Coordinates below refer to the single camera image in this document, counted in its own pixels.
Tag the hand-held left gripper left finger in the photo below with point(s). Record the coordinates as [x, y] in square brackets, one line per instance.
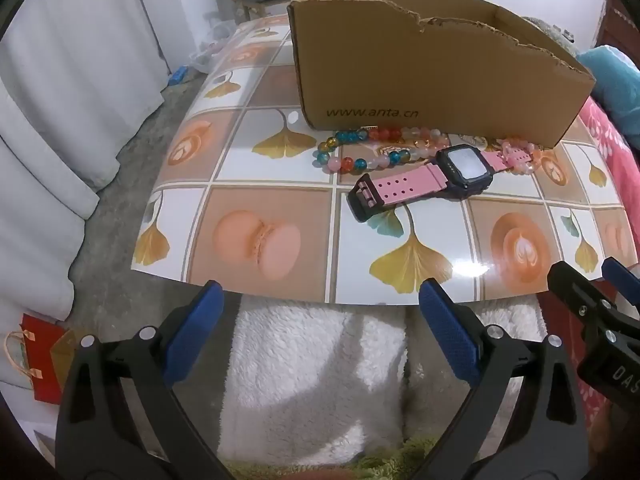
[197, 325]

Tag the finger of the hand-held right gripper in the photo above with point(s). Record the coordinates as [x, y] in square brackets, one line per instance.
[620, 275]
[575, 292]

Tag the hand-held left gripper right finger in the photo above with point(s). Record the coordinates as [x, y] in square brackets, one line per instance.
[445, 325]

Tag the brown cardboard box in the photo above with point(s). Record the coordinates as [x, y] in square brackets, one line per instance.
[400, 70]

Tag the red gift bag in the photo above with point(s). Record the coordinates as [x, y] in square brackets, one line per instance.
[45, 365]

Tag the green fluffy cloth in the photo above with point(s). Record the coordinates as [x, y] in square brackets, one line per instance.
[350, 462]

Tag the teal pillow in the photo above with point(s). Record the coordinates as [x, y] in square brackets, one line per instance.
[610, 75]

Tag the small blue object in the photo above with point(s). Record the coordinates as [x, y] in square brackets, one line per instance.
[178, 76]

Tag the grey fluffy blanket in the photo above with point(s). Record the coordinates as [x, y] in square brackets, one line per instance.
[550, 35]

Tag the dark red door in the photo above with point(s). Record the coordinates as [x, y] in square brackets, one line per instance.
[620, 25]

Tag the clear plastic bag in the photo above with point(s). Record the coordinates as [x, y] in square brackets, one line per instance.
[212, 45]

